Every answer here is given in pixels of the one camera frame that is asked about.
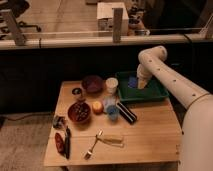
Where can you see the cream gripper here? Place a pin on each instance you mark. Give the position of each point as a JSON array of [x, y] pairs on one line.
[[142, 83]]

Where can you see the blue sponge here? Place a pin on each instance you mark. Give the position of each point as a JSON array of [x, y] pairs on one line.
[[133, 82]]

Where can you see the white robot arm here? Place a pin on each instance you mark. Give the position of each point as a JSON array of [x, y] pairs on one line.
[[196, 147]]

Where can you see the green plastic tray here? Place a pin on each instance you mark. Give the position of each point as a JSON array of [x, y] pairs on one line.
[[154, 90]]

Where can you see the white cup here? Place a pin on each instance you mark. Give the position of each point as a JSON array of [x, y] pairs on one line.
[[111, 85]]

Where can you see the black rectangular brush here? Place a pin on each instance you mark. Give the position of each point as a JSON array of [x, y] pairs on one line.
[[126, 113]]

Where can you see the clear plastic cup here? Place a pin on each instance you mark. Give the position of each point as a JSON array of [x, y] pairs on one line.
[[107, 101]]

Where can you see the blue plastic cup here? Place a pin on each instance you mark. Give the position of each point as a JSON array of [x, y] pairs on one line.
[[112, 112]]

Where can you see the purple bowl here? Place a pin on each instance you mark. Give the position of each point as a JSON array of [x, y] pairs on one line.
[[92, 83]]

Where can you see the apple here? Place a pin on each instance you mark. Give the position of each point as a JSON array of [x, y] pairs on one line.
[[97, 107]]

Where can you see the small dark tin can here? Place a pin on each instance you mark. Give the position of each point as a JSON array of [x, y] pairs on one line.
[[77, 92]]

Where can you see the red bowl with food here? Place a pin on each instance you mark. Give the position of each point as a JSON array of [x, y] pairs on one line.
[[79, 112]]

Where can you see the white cardboard box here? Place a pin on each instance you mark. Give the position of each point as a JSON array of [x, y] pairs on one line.
[[105, 13]]

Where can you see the metal fork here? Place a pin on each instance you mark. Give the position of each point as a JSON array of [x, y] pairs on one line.
[[90, 150]]

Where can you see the black marker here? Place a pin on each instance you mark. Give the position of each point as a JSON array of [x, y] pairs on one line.
[[67, 143]]

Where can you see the red spoon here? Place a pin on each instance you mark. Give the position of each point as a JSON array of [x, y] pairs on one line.
[[59, 143]]

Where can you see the office chair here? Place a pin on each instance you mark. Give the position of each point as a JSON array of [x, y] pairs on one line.
[[18, 7]]

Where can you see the cream handled utensil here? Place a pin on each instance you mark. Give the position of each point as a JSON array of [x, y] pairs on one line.
[[113, 140]]

